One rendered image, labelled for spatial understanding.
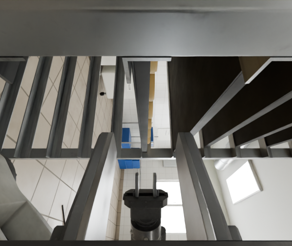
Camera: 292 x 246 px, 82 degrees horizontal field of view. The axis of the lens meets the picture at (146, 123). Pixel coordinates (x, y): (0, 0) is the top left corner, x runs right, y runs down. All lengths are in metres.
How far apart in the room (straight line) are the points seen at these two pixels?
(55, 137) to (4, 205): 0.28
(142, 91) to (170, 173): 5.38
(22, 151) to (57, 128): 0.12
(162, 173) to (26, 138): 5.04
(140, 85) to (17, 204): 0.30
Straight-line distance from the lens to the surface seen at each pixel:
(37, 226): 0.38
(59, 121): 0.60
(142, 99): 0.19
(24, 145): 0.63
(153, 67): 0.17
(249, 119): 0.33
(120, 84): 0.60
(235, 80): 0.18
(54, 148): 0.58
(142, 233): 0.53
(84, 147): 0.54
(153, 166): 5.56
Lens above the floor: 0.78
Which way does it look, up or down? level
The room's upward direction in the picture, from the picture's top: 90 degrees clockwise
